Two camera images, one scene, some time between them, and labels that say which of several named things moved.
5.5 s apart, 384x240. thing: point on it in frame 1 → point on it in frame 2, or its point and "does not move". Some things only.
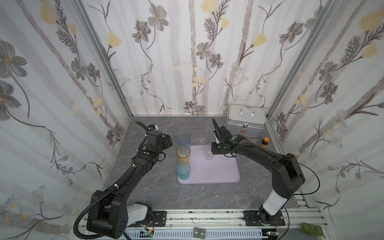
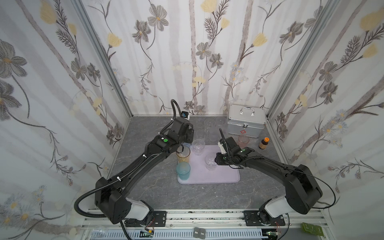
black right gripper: [221, 135] → [222, 160]
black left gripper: [166, 141] → [186, 135]
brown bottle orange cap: [264, 142] does not move
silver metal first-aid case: [246, 120] does not move
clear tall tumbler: [207, 126] does not move
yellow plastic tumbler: [183, 153] does not move
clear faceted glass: [208, 153] → [210, 162]
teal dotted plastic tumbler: [183, 169] does not move
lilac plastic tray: [220, 169] does not move
